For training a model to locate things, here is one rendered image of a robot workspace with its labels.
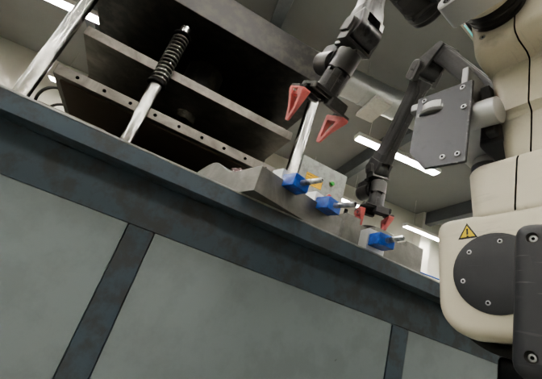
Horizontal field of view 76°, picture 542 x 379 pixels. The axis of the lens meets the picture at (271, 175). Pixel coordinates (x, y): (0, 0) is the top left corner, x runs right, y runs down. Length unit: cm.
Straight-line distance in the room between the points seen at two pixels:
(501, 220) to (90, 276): 64
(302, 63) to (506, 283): 163
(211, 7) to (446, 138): 150
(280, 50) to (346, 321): 145
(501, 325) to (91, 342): 60
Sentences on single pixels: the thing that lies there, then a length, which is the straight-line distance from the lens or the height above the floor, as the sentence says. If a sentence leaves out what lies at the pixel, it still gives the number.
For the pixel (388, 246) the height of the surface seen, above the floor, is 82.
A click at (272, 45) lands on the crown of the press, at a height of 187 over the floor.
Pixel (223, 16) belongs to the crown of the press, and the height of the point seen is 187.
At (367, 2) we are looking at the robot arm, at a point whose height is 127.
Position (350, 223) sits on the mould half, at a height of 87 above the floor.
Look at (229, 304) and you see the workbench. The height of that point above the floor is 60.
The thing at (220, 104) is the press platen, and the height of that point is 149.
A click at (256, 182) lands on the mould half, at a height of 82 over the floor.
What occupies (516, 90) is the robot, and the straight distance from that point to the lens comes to 70.
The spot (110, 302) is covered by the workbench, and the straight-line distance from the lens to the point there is 69.
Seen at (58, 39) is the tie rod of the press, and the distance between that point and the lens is 175.
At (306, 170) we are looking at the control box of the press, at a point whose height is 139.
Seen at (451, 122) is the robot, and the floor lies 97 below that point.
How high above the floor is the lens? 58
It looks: 22 degrees up
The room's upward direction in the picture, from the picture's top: 19 degrees clockwise
